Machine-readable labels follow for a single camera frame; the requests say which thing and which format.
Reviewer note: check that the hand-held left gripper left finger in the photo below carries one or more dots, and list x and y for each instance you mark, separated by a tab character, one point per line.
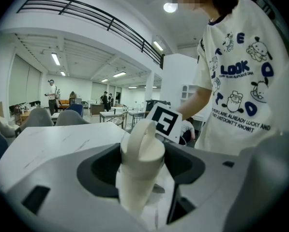
69	202

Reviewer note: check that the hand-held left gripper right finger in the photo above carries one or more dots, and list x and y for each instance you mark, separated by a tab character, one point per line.
219	192

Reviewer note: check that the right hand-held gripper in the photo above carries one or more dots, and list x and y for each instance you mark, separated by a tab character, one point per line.
164	122

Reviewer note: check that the grey cloth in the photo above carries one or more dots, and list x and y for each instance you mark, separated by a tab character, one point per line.
158	189

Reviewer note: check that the person's right forearm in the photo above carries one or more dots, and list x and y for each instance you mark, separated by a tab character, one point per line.
197	98

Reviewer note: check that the white arched shelf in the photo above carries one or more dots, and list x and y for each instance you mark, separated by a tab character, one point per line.
189	92

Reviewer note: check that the ceiling light tube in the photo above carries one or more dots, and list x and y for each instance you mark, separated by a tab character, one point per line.
119	74
55	59
158	46

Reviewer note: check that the brown wooden cabinet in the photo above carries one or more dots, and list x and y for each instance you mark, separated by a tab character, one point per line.
97	109

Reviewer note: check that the white roller blind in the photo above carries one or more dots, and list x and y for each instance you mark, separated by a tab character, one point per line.
20	81
97	91

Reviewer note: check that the person's white printed t-shirt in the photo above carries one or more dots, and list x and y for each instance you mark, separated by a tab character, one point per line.
236	81

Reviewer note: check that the grey upholstered chair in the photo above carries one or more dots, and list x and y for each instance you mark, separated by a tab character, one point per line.
37	117
71	118

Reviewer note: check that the grey glass door cabinet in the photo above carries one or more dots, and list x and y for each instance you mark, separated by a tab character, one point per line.
78	101

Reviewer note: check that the dark blue chair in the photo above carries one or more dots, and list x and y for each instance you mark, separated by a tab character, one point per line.
75	107

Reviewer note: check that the wooden coffee table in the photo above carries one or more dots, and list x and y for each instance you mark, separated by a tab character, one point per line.
24	116

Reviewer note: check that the white beanbag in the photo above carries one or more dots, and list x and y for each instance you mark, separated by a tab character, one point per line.
5	127

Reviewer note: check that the orange sofa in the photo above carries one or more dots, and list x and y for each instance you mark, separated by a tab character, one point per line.
64	102

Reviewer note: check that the grey backpack rig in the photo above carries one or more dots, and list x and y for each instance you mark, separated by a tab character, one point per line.
57	93

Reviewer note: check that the round ceiling light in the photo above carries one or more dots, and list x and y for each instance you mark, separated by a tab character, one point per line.
170	7

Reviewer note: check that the black balcony railing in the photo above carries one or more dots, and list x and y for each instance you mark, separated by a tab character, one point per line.
86	11

